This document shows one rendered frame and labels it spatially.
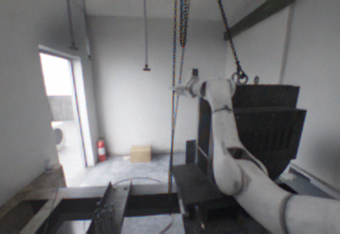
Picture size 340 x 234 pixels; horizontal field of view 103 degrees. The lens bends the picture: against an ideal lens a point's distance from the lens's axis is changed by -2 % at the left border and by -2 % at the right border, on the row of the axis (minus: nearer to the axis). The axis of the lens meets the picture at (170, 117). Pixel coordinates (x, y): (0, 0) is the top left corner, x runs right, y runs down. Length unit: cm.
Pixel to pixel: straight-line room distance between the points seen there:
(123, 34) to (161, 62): 89
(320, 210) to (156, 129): 310
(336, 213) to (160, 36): 317
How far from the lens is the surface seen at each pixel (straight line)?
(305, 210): 30
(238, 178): 36
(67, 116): 799
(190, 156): 155
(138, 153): 308
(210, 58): 335
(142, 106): 314
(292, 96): 115
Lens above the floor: 161
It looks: 13 degrees down
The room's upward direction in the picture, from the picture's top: straight up
